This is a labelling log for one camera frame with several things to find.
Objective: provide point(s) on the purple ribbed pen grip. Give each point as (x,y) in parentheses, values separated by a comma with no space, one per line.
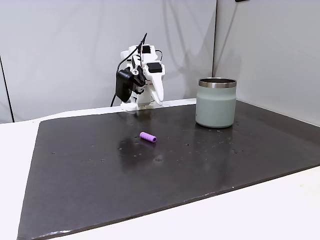
(148,137)

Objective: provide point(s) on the pale green steel-rimmed cup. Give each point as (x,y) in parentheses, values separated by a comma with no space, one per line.
(215,107)

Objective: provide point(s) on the dark board mat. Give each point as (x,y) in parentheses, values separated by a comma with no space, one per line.
(100,187)

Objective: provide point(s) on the black oval camera box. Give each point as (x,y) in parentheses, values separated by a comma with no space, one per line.
(123,86)

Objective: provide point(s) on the black wall fixture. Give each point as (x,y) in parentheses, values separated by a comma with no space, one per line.
(242,0)

